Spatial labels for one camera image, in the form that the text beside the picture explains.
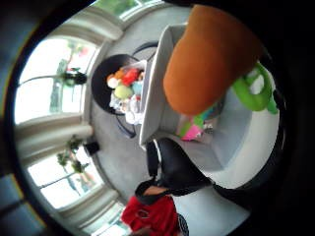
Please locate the orange plush carrot toy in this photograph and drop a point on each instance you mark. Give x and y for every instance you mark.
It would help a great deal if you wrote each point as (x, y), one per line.
(203, 62)

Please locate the black round table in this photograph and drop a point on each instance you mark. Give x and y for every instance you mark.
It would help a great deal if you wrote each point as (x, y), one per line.
(100, 82)

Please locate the the person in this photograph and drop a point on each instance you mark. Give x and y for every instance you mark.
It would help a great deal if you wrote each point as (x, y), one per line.
(147, 214)

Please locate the light blue plush toy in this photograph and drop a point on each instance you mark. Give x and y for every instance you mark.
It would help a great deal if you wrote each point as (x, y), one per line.
(137, 88)

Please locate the red plush toy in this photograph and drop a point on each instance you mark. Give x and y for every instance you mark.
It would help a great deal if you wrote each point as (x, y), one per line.
(130, 77)

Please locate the white fabric storage box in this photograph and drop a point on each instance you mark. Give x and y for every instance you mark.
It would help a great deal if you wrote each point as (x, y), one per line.
(154, 98)

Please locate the white curtain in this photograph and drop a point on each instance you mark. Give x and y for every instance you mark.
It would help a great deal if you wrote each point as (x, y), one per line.
(95, 28)
(88, 205)
(49, 136)

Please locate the green round plush toy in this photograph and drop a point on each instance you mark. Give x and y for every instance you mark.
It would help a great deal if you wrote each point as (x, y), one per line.
(123, 92)

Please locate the leafy plant in black pot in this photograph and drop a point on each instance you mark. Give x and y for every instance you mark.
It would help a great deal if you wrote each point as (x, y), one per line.
(76, 157)

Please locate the white plush toy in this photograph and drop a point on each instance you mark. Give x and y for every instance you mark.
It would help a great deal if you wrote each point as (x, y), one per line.
(113, 82)

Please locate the pink toy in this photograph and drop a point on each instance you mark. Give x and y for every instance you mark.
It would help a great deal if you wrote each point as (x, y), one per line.
(193, 132)

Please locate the clear box of toys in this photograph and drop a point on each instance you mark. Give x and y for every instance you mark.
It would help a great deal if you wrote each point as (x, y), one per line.
(134, 108)

